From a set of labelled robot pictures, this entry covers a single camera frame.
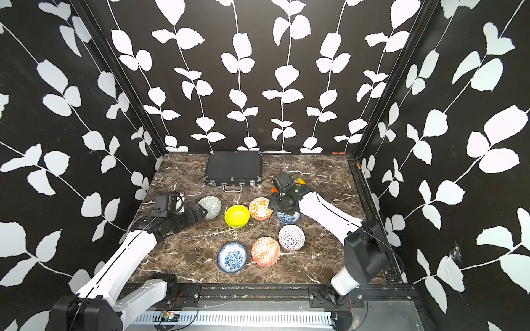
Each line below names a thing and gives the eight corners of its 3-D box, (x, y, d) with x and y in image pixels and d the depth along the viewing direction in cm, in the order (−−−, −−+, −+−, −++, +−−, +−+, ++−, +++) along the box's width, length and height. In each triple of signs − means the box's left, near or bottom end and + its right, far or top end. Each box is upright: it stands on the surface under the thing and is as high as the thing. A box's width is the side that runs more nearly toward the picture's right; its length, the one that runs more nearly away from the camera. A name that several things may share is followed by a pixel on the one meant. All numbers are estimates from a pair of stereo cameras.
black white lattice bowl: (278, 250, 87) (279, 246, 83) (278, 229, 93) (278, 224, 89) (304, 250, 87) (306, 246, 83) (302, 229, 93) (304, 224, 89)
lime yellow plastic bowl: (224, 228, 92) (223, 224, 89) (227, 209, 99) (226, 205, 95) (249, 228, 92) (248, 224, 89) (250, 209, 99) (249, 205, 95)
